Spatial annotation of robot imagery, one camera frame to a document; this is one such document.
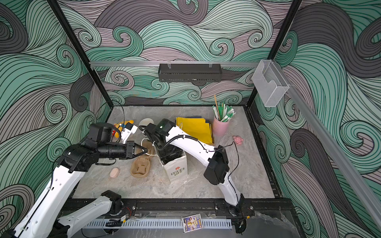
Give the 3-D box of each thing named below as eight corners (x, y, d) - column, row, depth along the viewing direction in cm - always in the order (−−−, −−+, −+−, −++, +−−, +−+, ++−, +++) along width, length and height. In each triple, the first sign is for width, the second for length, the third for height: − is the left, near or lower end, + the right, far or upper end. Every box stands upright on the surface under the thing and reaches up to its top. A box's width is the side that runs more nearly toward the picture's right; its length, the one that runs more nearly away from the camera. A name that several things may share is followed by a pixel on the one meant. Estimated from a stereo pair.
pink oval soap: (110, 177, 85) (108, 176, 83) (113, 169, 88) (111, 167, 86) (117, 177, 85) (116, 176, 83) (120, 169, 88) (119, 167, 86)
